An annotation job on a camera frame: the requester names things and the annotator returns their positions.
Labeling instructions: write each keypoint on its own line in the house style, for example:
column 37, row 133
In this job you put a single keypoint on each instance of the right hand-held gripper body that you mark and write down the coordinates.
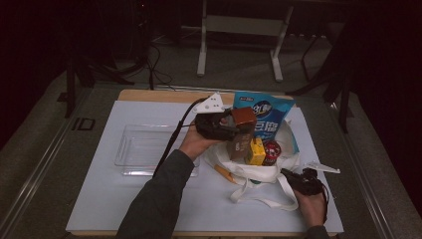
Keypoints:
column 308, row 184

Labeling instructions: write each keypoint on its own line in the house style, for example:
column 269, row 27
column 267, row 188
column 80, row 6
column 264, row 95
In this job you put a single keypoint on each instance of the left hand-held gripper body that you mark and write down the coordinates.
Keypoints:
column 212, row 127

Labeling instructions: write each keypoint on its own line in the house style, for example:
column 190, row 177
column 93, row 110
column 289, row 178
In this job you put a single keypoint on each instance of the brown box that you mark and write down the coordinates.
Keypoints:
column 245, row 116

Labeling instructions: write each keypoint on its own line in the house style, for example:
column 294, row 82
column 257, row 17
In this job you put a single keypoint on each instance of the yellow drink carton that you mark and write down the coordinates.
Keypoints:
column 256, row 153

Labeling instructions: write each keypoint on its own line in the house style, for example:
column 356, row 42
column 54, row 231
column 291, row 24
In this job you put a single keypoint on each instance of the white printed tote bag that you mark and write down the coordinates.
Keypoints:
column 252, row 172

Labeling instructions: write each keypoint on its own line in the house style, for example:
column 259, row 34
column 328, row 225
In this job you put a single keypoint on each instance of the blue snack bag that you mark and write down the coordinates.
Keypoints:
column 270, row 111

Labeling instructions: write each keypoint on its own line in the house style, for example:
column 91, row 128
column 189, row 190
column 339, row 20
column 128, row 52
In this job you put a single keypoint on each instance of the clear plastic container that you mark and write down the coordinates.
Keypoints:
column 142, row 149

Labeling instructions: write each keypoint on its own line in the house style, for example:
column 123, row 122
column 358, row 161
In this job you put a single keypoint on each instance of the person's left hand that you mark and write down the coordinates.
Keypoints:
column 195, row 144

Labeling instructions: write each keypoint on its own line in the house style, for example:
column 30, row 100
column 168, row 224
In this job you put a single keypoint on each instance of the person's right hand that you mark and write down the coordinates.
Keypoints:
column 313, row 209

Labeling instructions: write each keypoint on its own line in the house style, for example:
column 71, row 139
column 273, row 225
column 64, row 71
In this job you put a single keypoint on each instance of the red can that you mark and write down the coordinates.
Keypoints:
column 272, row 152

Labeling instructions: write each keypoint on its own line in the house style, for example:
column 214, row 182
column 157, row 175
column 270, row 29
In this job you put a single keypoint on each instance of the white table mat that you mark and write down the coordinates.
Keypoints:
column 212, row 209

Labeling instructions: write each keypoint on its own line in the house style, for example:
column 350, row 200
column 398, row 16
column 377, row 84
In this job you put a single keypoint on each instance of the black stand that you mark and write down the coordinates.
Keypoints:
column 345, row 99
column 70, row 86

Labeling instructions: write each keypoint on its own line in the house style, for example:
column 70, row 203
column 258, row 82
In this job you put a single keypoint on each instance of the white metal stand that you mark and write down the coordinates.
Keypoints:
column 245, row 26

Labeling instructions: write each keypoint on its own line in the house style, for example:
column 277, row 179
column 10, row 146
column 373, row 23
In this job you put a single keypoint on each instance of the metal floor rail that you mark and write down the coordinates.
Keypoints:
column 365, row 186
column 40, row 172

